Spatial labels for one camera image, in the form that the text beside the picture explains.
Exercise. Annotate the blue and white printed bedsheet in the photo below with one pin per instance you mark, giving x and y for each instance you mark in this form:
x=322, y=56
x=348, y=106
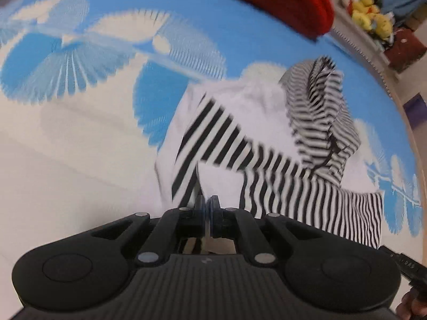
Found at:
x=83, y=140

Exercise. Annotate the black and white striped garment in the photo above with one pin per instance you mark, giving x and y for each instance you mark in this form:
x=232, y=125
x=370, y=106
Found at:
x=267, y=146

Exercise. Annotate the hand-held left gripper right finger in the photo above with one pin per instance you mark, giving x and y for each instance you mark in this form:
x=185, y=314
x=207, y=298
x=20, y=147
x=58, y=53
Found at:
x=213, y=211

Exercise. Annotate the person's right hand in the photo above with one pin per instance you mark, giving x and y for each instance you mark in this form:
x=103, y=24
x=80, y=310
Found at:
x=407, y=306

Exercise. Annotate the yellow duck plush toy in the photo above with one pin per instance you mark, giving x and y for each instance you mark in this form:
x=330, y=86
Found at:
x=383, y=24
x=363, y=5

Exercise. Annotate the purple bag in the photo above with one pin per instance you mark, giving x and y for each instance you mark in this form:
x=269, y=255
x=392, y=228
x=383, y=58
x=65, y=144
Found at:
x=414, y=106

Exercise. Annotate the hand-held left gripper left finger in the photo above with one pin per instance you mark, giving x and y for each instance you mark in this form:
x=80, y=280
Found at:
x=201, y=211

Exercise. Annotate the dark red cushion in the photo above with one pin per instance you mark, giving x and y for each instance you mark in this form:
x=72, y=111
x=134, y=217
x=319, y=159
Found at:
x=408, y=51

